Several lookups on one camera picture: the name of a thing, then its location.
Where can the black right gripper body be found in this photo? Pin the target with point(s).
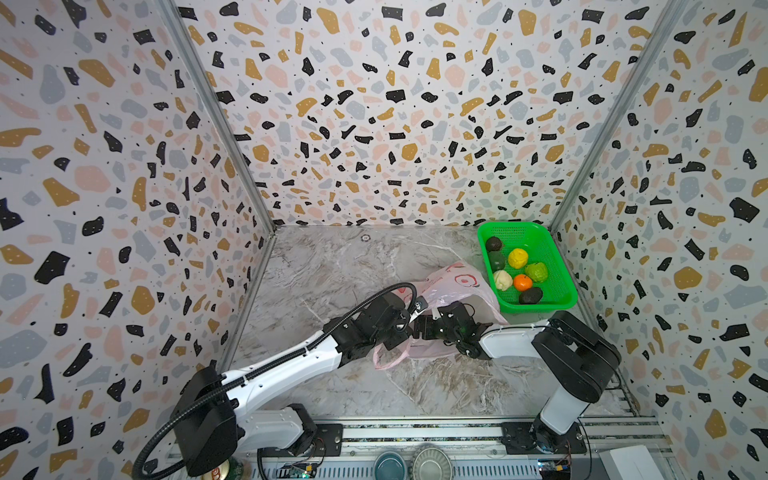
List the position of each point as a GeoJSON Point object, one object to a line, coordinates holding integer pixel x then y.
{"type": "Point", "coordinates": [432, 325]}

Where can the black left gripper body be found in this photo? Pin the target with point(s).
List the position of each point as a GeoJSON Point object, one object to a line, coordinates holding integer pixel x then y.
{"type": "Point", "coordinates": [393, 336]}

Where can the pink plastic bag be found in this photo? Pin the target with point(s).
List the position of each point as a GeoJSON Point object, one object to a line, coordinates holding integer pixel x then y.
{"type": "Point", "coordinates": [456, 282]}

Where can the beige pear fruit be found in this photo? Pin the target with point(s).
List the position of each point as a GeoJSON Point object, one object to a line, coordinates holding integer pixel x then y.
{"type": "Point", "coordinates": [502, 280]}

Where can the dark green lime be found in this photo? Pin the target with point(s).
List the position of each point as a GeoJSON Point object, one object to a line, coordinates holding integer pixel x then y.
{"type": "Point", "coordinates": [497, 260]}

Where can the orange fruit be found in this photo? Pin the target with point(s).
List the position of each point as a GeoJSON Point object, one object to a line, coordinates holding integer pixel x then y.
{"type": "Point", "coordinates": [522, 282]}

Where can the dark avocado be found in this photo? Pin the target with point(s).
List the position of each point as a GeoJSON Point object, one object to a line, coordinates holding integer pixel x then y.
{"type": "Point", "coordinates": [531, 296]}

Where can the dark purple mangosteen fruit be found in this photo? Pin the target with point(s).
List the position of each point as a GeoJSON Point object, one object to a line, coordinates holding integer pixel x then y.
{"type": "Point", "coordinates": [493, 244]}

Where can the yellow lemon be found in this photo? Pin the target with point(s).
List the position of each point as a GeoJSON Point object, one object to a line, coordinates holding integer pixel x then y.
{"type": "Point", "coordinates": [518, 258]}

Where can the green custard apple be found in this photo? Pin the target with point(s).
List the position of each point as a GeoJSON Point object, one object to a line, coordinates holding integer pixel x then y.
{"type": "Point", "coordinates": [538, 272]}

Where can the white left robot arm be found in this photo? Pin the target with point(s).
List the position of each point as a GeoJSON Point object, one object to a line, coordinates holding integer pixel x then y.
{"type": "Point", "coordinates": [217, 413]}

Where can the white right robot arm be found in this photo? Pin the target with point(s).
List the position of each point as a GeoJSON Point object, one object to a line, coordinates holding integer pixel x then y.
{"type": "Point", "coordinates": [580, 359]}

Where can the green plastic basket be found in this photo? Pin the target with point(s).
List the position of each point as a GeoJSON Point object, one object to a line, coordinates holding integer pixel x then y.
{"type": "Point", "coordinates": [558, 290]}

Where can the grey ribbed plate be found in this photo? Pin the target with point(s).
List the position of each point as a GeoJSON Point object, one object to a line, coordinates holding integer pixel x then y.
{"type": "Point", "coordinates": [431, 463]}

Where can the teal ceramic bowl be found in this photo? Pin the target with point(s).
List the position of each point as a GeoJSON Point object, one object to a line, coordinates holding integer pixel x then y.
{"type": "Point", "coordinates": [390, 466]}

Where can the green circuit board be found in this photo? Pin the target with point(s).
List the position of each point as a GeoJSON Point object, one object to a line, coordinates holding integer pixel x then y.
{"type": "Point", "coordinates": [301, 470]}

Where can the right circuit board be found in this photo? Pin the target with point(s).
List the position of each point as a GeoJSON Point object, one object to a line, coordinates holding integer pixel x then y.
{"type": "Point", "coordinates": [554, 469]}

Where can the green gold drink can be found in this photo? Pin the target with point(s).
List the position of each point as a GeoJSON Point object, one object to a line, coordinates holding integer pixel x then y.
{"type": "Point", "coordinates": [231, 469]}

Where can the white box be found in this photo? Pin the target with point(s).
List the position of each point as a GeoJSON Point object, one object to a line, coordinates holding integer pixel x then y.
{"type": "Point", "coordinates": [630, 463]}

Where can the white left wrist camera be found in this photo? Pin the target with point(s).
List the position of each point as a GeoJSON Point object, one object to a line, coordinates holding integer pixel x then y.
{"type": "Point", "coordinates": [418, 305]}

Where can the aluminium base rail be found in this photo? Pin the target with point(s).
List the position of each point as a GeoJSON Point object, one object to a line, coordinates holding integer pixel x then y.
{"type": "Point", "coordinates": [479, 447]}

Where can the aluminium corner post left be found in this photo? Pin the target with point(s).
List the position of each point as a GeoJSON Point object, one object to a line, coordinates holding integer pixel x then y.
{"type": "Point", "coordinates": [168, 11]}

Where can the aluminium corner post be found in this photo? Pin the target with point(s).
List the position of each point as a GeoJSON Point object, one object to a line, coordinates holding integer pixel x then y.
{"type": "Point", "coordinates": [168, 11]}
{"type": "Point", "coordinates": [669, 16]}

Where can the aluminium corner post right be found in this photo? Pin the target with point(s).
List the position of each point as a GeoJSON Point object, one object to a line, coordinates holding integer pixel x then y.
{"type": "Point", "coordinates": [669, 16]}

